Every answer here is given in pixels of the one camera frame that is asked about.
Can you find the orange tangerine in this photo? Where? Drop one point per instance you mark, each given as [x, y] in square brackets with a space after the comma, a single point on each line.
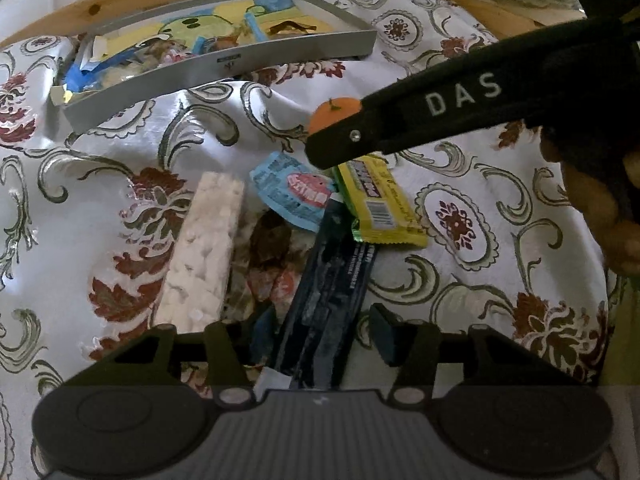
[333, 111]

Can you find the floral white bedsheet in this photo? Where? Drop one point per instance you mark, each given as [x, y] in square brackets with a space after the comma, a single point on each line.
[89, 220]

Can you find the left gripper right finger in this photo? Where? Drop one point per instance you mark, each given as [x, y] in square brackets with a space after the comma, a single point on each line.
[412, 348]

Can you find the yellow snack packet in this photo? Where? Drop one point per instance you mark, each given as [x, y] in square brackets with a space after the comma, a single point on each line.
[381, 211]

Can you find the blue clear snack bag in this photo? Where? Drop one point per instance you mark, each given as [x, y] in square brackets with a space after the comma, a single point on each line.
[244, 33]

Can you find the white rice cracker pack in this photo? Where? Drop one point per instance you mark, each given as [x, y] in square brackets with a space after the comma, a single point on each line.
[196, 281]

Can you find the gold snack bag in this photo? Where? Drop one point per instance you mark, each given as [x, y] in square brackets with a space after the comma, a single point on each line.
[304, 26]

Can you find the light blue snack packet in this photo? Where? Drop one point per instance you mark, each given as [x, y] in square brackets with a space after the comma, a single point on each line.
[292, 190]

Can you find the person's right hand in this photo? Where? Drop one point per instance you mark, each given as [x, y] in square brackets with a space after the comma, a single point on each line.
[617, 237]

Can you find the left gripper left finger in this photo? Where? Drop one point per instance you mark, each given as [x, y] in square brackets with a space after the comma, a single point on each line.
[226, 375]

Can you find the grey tray with painting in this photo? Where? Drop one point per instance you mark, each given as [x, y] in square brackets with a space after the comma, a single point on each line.
[161, 39]

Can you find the red black snack packet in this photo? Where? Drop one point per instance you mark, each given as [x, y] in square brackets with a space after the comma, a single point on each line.
[314, 341]

